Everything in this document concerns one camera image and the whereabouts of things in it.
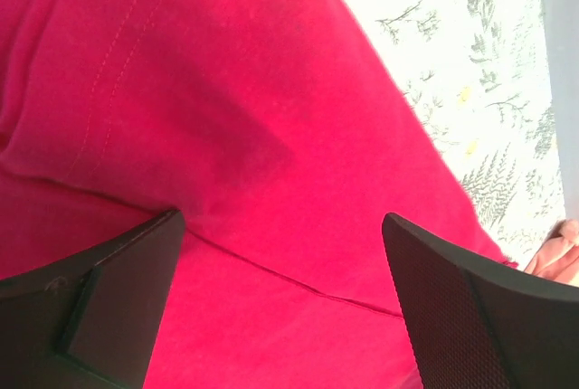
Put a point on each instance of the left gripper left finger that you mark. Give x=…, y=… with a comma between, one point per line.
x=91, y=320

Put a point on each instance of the folded salmon pink t shirt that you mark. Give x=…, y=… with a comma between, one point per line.
x=557, y=258

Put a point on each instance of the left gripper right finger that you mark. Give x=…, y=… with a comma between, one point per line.
x=476, y=323

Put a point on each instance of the magenta red t shirt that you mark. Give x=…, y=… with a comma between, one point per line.
x=273, y=126

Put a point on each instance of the floral patterned table mat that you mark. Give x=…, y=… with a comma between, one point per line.
x=476, y=74

